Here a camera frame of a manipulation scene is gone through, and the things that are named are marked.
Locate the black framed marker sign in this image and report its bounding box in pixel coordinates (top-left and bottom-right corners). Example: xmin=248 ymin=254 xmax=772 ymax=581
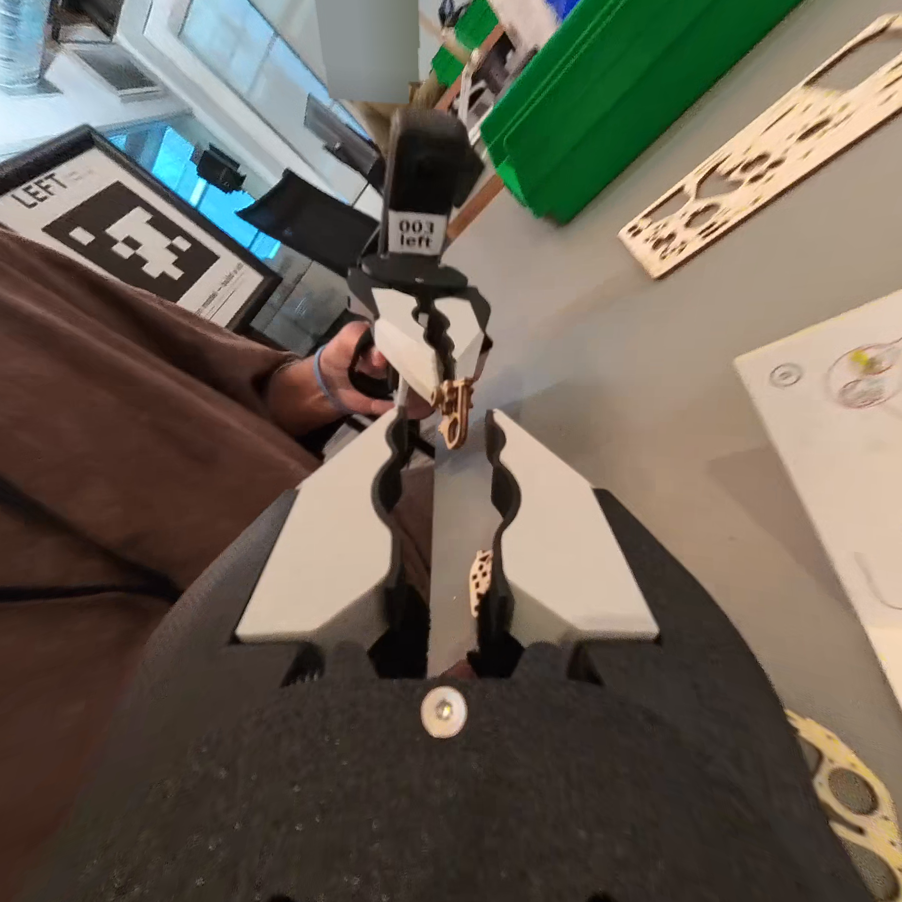
xmin=0 ymin=125 xmax=283 ymax=332

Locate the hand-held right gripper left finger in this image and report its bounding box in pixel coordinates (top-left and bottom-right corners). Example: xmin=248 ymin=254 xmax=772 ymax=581
xmin=234 ymin=407 xmax=431 ymax=645

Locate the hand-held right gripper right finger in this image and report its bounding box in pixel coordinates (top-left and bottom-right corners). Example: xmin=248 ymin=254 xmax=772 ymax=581
xmin=478 ymin=407 xmax=661 ymax=645

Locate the person's left hand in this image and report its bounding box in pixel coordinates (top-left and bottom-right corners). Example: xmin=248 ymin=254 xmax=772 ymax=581
xmin=330 ymin=320 xmax=432 ymax=424

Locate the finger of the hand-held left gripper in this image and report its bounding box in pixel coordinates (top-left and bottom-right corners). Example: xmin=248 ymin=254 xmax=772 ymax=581
xmin=372 ymin=289 xmax=459 ymax=404
xmin=440 ymin=299 xmax=493 ymax=385

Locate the black chair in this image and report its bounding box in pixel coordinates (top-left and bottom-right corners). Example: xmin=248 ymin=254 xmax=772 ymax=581
xmin=236 ymin=168 xmax=381 ymax=263

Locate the small black camera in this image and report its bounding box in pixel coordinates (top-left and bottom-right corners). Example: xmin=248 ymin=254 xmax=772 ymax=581
xmin=196 ymin=144 xmax=245 ymax=194

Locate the dotted square wooden model part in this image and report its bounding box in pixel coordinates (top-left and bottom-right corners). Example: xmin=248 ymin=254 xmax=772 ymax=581
xmin=468 ymin=550 xmax=495 ymax=622

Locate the blue wristband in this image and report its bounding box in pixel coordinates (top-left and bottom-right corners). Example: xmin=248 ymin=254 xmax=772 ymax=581
xmin=313 ymin=344 xmax=348 ymax=415

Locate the wooden model part with ring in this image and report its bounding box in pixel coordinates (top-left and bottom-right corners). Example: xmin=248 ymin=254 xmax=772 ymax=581
xmin=431 ymin=377 xmax=475 ymax=452

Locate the green plastic bin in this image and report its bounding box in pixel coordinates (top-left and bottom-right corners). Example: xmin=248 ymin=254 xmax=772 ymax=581
xmin=479 ymin=0 xmax=804 ymax=226
xmin=431 ymin=0 xmax=496 ymax=82

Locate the silver ventilation duct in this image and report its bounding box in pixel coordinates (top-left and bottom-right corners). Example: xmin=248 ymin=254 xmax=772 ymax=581
xmin=0 ymin=0 xmax=61 ymax=96

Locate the wooden laser-cut parts sheet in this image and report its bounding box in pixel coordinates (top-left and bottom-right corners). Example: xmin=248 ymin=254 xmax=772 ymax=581
xmin=619 ymin=13 xmax=902 ymax=281

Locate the yellowish wooden parts sheet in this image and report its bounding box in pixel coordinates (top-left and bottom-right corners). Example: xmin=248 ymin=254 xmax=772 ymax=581
xmin=784 ymin=708 xmax=902 ymax=902

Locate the white instruction booklet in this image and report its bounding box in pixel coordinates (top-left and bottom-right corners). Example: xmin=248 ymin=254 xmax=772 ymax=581
xmin=733 ymin=289 xmax=902 ymax=706

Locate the white air vent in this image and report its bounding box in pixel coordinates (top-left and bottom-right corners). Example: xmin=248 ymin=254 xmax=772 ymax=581
xmin=70 ymin=39 xmax=166 ymax=96

